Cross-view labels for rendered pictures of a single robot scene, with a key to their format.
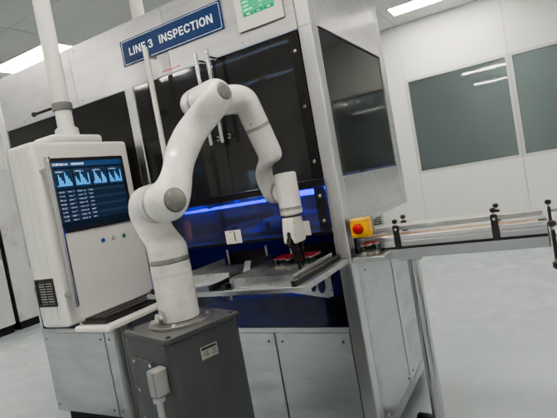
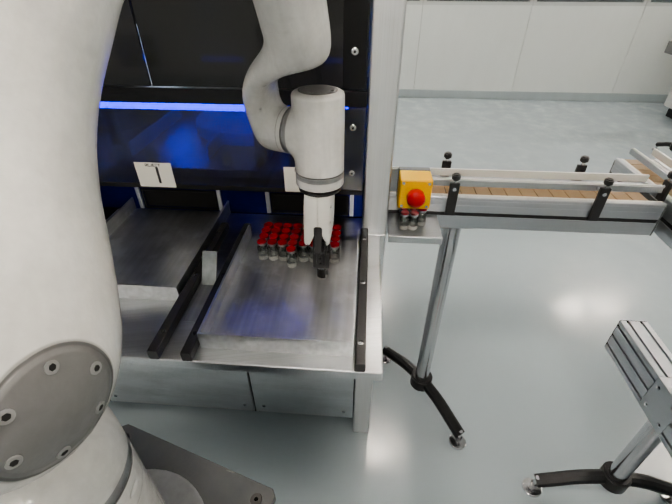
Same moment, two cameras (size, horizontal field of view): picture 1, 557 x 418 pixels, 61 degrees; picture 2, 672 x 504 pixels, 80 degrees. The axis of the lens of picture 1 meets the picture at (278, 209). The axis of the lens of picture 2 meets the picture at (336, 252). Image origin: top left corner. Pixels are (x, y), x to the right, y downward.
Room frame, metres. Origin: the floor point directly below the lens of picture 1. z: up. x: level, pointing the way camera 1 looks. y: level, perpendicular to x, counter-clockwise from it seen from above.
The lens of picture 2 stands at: (1.17, 0.20, 1.41)
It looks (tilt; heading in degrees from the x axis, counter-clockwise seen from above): 36 degrees down; 335
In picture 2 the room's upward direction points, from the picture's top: straight up
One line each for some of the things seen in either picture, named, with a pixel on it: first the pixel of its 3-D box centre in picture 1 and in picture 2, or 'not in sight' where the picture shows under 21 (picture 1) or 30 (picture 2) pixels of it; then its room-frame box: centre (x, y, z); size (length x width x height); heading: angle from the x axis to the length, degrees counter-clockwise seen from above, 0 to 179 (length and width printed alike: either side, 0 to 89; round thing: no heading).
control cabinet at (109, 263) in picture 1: (84, 224); not in sight; (2.12, 0.86, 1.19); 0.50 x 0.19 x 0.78; 151
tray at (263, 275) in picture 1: (283, 269); (291, 279); (1.76, 0.02, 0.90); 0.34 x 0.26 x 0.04; 151
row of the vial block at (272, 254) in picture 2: (293, 262); (298, 251); (1.84, -0.02, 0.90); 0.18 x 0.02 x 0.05; 61
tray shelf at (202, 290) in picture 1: (252, 276); (217, 273); (1.88, 0.15, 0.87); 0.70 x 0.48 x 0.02; 61
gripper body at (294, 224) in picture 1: (293, 227); (320, 208); (1.76, -0.05, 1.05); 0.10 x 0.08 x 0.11; 151
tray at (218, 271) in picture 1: (226, 268); (152, 241); (2.02, 0.26, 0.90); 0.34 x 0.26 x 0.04; 151
